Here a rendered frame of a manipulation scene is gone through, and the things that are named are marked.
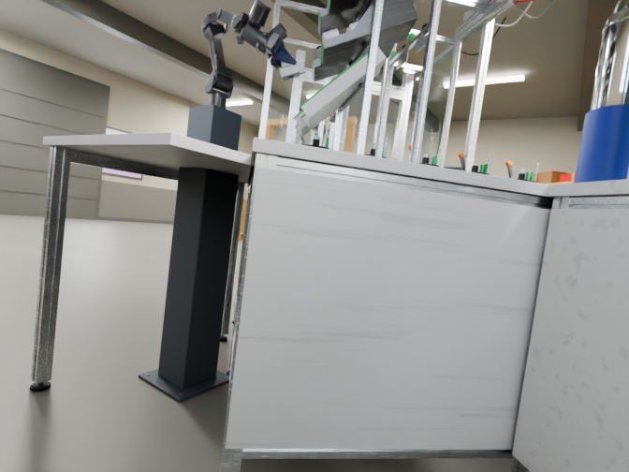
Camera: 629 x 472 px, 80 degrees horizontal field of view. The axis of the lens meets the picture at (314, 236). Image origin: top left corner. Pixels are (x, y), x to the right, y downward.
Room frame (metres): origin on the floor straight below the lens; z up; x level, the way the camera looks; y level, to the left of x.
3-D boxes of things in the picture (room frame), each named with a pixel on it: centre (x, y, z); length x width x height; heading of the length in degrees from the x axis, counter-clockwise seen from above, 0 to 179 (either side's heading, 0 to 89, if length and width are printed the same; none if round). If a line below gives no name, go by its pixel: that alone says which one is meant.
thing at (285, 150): (1.67, -0.39, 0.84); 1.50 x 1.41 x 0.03; 11
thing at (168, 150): (1.43, 0.39, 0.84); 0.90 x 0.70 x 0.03; 146
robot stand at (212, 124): (1.46, 0.43, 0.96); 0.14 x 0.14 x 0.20; 56
